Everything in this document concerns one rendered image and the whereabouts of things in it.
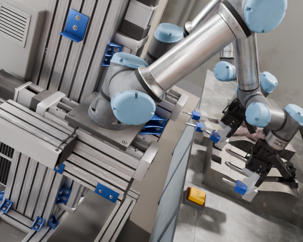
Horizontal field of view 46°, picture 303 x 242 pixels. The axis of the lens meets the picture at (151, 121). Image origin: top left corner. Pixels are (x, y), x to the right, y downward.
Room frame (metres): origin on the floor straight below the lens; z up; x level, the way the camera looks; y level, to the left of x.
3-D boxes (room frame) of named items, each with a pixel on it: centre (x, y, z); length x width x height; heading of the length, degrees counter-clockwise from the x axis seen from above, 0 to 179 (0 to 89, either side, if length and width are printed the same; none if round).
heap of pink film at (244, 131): (1.72, -0.46, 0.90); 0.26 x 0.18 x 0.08; 108
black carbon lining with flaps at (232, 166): (1.38, -0.53, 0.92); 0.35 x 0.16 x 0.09; 90
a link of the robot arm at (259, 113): (1.12, -0.32, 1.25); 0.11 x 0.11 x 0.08; 24
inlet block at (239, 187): (1.14, -0.40, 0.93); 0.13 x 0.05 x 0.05; 90
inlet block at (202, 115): (1.69, -0.19, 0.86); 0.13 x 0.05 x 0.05; 108
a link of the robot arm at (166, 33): (1.54, 0.08, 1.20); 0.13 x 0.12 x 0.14; 144
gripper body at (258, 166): (1.14, -0.41, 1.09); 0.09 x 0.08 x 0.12; 90
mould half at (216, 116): (1.73, -0.46, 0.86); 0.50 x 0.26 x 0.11; 108
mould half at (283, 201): (1.37, -0.55, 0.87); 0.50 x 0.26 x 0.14; 90
